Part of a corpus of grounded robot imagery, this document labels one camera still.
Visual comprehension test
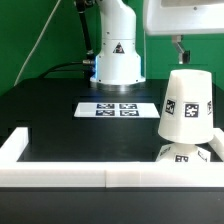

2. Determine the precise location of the white U-shaped fence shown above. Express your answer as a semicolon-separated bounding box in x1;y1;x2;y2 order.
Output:
0;127;224;188

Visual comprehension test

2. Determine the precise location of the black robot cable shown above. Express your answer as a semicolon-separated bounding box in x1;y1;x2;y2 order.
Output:
39;0;98;80

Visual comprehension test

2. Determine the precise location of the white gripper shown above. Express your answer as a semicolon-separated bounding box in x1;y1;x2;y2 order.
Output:
143;0;224;64

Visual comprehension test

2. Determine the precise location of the white marker tag plate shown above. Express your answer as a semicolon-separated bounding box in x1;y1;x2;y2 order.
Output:
74;102;159;118

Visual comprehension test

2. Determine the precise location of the white cable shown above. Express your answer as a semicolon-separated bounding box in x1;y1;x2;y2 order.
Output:
13;0;63;87

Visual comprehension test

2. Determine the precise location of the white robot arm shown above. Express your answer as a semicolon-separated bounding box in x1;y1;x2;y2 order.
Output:
90;0;224;92

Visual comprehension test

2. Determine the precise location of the white lamp shade cone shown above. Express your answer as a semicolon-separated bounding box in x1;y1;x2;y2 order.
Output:
158;69;213;144

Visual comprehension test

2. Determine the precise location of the white lamp base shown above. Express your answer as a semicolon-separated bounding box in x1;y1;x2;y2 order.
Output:
155;127;224;164

